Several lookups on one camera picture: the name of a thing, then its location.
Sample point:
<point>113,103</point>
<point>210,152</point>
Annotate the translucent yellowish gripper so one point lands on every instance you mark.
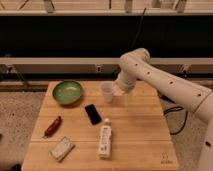
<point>127,96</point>

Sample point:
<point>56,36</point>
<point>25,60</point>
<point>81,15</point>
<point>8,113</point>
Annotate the white ceramic cup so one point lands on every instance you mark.
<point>107,89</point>

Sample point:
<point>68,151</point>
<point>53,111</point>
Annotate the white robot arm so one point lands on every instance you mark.
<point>195,98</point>

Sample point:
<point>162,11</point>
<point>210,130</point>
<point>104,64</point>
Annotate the green ceramic bowl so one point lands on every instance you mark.
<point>67,92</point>

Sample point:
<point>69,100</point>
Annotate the black smartphone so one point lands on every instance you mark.
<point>93,115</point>

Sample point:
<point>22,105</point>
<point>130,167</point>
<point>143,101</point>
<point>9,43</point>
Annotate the white plastic bottle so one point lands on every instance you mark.
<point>104,148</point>

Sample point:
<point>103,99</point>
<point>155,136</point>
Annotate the red sausage snack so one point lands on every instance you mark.
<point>53,127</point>

